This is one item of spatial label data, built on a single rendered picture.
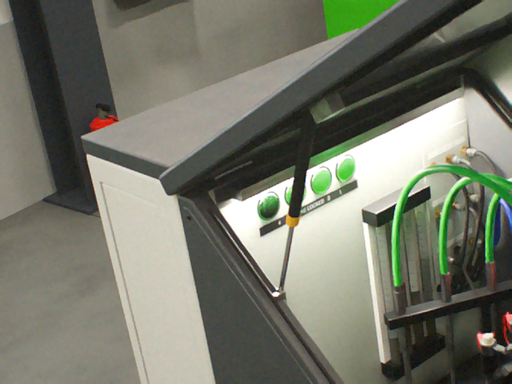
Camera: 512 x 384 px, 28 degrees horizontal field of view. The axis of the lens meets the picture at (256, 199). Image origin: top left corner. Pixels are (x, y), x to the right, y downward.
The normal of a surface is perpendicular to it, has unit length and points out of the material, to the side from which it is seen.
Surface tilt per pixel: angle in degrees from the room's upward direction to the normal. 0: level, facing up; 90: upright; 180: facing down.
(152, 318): 90
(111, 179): 90
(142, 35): 90
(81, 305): 0
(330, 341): 90
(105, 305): 0
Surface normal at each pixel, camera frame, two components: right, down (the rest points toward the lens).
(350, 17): -0.57, 0.41
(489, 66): -0.76, 0.37
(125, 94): 0.72, 0.17
